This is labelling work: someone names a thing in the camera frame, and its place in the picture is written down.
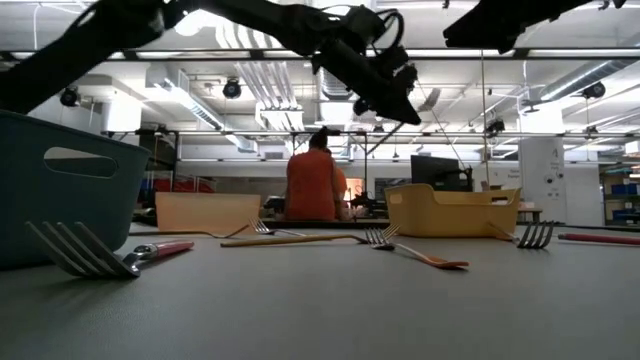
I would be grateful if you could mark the teal plastic bin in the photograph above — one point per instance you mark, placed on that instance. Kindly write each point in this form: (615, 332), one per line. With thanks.
(65, 215)

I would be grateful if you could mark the red storage crates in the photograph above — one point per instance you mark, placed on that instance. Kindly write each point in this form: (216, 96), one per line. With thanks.
(185, 185)

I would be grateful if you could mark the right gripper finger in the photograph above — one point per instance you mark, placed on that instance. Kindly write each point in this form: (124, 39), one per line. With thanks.
(480, 27)

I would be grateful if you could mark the white ceiling pipes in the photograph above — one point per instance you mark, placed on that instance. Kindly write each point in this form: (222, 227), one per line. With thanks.
(270, 100)

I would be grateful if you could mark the white building column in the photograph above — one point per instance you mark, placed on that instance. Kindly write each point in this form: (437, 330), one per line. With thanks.
(542, 190)

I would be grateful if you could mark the yellow plastic bin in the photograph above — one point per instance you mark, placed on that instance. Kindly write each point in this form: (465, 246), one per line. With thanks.
(450, 217)

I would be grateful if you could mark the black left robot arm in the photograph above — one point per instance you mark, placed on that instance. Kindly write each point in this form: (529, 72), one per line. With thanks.
(75, 45)

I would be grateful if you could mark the black ceiling spotlight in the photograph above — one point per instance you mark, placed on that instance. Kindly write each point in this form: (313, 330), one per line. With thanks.
(496, 126)
(232, 89)
(70, 97)
(411, 80)
(594, 90)

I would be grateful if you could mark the shelf with blue bins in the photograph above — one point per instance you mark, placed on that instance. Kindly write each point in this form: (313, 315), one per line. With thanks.
(622, 190)

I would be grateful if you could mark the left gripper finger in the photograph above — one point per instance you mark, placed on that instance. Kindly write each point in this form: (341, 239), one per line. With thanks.
(400, 111)

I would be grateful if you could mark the white ceiling box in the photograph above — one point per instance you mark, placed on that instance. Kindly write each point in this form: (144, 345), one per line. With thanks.
(122, 117)

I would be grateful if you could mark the person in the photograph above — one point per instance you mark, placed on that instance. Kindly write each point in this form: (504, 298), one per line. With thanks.
(342, 185)
(310, 185)

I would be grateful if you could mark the black overhead frame bar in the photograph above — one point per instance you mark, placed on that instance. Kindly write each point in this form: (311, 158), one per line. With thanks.
(521, 53)

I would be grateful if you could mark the silver ventilation duct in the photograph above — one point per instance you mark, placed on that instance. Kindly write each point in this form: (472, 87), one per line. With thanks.
(325, 92)

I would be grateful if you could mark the black metal frame stand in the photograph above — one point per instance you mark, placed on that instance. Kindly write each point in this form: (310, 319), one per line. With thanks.
(293, 145)

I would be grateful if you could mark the black computer monitor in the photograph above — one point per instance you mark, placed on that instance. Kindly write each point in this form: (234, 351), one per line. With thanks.
(435, 172)

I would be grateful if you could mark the grey table mat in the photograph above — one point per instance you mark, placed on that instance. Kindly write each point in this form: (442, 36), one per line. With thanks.
(300, 325)

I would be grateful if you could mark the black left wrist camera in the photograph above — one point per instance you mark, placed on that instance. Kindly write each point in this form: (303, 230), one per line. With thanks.
(367, 20)

